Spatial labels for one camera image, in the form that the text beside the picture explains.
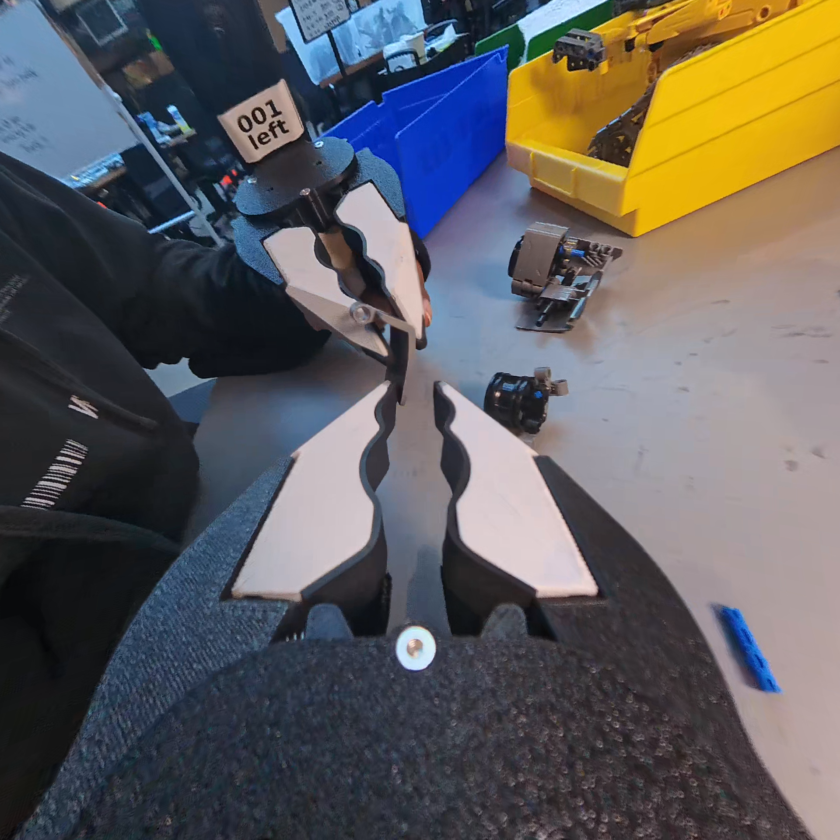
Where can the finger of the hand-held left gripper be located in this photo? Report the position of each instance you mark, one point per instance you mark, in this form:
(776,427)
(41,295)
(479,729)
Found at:
(298,262)
(390,249)

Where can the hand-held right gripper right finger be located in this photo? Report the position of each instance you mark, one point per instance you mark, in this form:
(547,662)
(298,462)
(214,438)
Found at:
(518,525)

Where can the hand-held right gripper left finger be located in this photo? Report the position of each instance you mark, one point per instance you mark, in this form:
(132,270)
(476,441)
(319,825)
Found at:
(308,525)

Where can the black round toy lens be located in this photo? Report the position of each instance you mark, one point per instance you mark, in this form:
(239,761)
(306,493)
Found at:
(518,400)

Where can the person's left hand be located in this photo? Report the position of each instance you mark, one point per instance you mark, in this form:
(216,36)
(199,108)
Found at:
(427,313)

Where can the blue plastic storage bin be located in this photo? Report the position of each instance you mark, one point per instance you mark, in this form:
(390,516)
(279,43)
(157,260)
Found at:
(446,131)

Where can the grey brick head assembly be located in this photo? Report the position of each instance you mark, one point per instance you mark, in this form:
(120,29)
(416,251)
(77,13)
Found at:
(544,262)

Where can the small whiteboard sign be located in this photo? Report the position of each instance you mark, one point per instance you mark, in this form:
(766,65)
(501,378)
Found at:
(321,16)

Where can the white paper cup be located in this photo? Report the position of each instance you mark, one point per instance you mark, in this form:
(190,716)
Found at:
(407,47)

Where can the green plastic storage bin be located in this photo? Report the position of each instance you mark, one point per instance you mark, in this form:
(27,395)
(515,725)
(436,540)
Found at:
(489,40)

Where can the yellow toy tracked robot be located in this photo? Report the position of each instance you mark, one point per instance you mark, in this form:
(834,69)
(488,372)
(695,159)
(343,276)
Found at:
(620,134)

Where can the blue brick pin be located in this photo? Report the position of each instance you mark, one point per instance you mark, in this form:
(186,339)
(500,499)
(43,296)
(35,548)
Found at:
(748,649)

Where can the large whiteboard on stand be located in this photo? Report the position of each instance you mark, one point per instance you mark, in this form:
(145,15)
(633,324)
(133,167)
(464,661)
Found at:
(46,85)

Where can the white foam sheet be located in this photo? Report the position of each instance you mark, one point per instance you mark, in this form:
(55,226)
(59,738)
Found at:
(558,10)

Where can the yellow plastic storage bin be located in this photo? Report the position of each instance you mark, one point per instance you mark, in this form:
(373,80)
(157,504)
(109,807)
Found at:
(722,131)

